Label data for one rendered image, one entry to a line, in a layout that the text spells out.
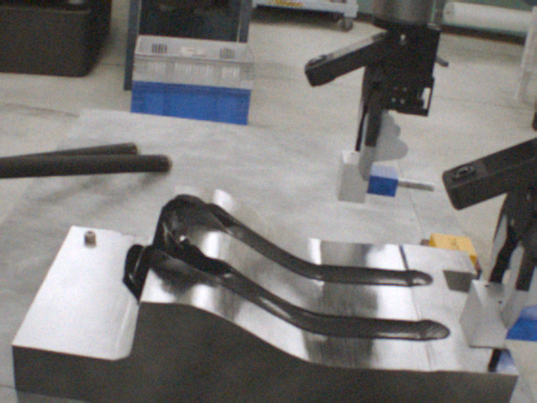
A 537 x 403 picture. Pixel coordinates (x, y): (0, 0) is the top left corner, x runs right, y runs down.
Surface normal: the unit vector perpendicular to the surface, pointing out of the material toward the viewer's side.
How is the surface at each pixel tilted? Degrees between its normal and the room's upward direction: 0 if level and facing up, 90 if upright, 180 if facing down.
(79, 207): 0
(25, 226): 0
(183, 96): 91
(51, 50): 90
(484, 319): 91
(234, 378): 90
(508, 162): 30
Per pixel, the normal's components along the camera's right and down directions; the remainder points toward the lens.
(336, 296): 0.10, -0.90
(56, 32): 0.07, 0.43
